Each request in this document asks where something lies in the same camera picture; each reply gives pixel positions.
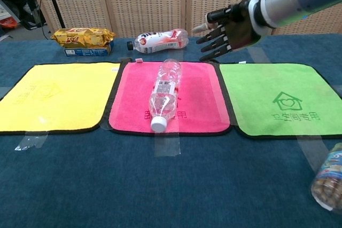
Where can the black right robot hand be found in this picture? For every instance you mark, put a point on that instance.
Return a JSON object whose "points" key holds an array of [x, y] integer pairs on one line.
{"points": [[237, 27]]}

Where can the clear water bottle white cap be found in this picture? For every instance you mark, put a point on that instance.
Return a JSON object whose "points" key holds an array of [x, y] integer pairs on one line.
{"points": [[164, 89]]}

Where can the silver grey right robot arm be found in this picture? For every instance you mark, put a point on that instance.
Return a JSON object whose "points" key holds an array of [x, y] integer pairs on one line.
{"points": [[294, 1]]}

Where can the drink bottle black cap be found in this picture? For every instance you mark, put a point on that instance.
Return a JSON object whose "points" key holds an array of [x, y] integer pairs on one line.
{"points": [[157, 42]]}

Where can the clear tape strip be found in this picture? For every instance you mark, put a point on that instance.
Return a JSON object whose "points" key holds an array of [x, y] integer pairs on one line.
{"points": [[167, 145], [30, 141], [256, 54], [312, 150]]}

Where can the pink towel house print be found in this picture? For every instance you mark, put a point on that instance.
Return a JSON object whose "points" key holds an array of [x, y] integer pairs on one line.
{"points": [[203, 92]]}

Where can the green towel house print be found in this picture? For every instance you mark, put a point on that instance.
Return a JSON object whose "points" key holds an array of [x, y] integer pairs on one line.
{"points": [[253, 100]]}

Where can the blue cardboard box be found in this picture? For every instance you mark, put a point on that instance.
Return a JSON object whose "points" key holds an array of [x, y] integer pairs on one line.
{"points": [[85, 51]]}

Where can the gold snack package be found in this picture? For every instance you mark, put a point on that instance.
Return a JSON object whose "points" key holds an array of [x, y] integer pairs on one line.
{"points": [[80, 38]]}

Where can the clear plastic snack jar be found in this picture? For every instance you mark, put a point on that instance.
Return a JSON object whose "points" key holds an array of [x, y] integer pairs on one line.
{"points": [[331, 182]]}

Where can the yellow towel black trim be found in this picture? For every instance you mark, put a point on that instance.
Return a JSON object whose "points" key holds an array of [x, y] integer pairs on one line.
{"points": [[53, 100]]}

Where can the orange bag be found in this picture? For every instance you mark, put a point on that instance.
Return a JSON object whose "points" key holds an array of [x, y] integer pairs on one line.
{"points": [[9, 22]]}

